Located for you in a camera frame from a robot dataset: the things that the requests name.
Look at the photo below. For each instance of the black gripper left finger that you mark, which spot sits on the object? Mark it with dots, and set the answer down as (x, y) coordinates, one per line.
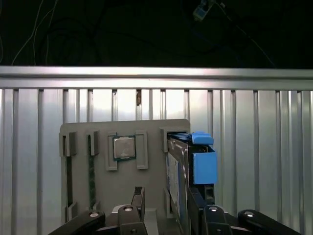
(129, 220)

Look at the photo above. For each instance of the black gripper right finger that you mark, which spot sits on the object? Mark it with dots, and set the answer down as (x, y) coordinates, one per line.
(215, 220)

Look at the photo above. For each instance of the hard disk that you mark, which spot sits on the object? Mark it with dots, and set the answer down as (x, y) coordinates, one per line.
(205, 169)

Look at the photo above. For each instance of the grey parts rack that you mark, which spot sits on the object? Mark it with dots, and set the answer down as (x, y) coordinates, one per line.
(156, 181)

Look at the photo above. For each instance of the green RAM stick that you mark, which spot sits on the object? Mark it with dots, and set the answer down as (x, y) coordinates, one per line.
(92, 176)

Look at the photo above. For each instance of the silver CPU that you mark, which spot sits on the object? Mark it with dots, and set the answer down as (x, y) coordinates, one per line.
(123, 148)

